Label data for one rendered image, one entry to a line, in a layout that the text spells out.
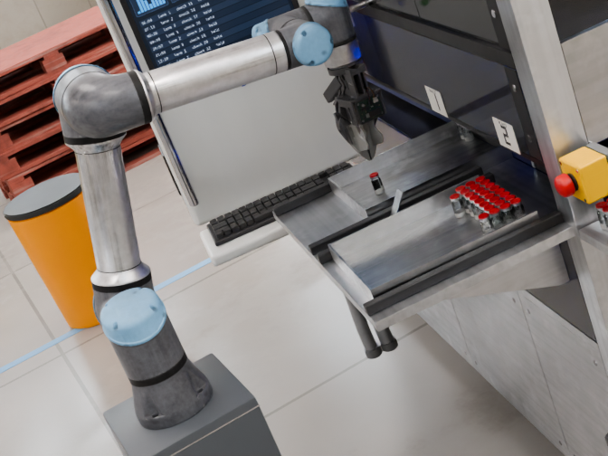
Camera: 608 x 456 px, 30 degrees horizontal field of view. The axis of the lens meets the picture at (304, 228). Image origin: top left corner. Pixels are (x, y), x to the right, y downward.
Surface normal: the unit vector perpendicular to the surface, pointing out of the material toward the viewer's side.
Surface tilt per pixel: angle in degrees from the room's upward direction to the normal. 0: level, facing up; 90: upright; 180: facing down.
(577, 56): 90
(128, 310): 7
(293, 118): 90
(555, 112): 90
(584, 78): 90
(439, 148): 0
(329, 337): 0
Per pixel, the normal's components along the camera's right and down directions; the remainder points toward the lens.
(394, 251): -0.34, -0.86
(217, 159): 0.23, 0.32
